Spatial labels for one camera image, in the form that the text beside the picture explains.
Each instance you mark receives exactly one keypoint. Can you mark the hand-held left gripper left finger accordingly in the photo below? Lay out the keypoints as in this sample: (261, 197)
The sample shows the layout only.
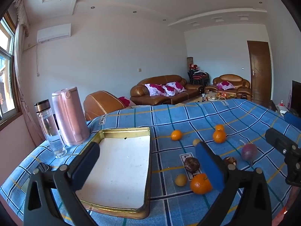
(85, 164)

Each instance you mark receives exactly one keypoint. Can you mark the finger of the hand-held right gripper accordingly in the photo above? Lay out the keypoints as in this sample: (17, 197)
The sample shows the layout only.
(292, 121)
(279, 141)

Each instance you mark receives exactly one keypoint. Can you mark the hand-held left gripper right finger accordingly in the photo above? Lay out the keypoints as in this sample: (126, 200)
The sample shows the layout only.
(209, 167)

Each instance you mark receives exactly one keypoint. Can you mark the dark wrinkled passion fruit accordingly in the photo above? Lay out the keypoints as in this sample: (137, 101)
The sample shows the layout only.
(191, 163)

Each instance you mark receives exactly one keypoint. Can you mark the orange mandarin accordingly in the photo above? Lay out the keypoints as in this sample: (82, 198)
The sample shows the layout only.
(219, 127)
(176, 135)
(219, 137)
(200, 184)

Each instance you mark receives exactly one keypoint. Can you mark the brown mangosteen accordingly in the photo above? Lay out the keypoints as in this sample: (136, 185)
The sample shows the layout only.
(230, 160)

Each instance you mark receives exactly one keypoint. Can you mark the small yellow round fruit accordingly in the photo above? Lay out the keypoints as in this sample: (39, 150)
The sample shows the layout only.
(181, 180)
(195, 142)

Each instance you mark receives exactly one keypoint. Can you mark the smooth purple passion fruit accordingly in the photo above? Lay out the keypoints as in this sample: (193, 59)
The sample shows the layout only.
(249, 152)

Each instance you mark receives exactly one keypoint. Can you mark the gold metal tin tray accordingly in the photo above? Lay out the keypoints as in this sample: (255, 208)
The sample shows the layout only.
(122, 160)

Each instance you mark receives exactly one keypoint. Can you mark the dark television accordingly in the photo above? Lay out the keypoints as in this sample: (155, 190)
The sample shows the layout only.
(296, 98)

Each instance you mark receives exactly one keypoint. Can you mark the dark flat glossy object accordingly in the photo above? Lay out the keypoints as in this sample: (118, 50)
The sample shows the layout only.
(44, 167)

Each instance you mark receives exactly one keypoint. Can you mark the clear glass water bottle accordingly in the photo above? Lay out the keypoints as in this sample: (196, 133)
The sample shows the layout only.
(50, 131)

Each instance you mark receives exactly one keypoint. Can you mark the pink electric kettle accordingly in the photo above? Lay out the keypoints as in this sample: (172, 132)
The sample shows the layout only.
(70, 117)

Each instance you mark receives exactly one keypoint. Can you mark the blue plaid tablecloth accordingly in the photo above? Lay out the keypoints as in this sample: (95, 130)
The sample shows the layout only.
(178, 120)

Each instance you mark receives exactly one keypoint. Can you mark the brown wooden door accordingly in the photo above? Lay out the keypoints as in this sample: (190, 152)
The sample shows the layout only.
(259, 70)

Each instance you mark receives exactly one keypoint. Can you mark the brown leather armchair white stripe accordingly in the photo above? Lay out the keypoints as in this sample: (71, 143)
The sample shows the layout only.
(101, 103)

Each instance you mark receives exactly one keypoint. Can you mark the brown leather tufted armchair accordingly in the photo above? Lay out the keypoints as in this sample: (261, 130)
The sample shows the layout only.
(237, 81)

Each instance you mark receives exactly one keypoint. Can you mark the coffee table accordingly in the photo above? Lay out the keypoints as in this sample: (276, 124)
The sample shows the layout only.
(195, 99)

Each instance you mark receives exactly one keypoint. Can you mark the red floral pillow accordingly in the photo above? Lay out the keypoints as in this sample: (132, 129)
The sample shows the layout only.
(124, 101)

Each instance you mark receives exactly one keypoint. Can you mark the small pink floral pillow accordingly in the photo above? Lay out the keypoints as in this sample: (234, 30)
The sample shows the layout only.
(225, 85)

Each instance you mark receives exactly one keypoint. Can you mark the white pink floral pillow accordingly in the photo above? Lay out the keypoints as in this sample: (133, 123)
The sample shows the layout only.
(174, 88)
(156, 90)

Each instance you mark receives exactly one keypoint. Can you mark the brown leather three-seat sofa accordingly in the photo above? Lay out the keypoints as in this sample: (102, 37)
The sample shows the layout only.
(145, 98)

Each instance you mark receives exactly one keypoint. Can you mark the stack of dark chairs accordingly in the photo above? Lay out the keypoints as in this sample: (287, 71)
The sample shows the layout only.
(199, 77)

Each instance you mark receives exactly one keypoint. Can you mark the tall patterned cylinder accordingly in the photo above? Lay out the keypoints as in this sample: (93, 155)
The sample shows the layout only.
(190, 62)

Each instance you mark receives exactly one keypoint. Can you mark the window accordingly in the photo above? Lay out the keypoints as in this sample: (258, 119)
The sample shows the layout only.
(6, 75)

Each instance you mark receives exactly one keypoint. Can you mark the pink curtain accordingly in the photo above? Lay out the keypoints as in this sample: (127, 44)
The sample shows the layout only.
(21, 51)

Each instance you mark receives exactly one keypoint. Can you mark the white air conditioner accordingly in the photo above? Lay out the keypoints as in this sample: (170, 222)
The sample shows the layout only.
(53, 33)

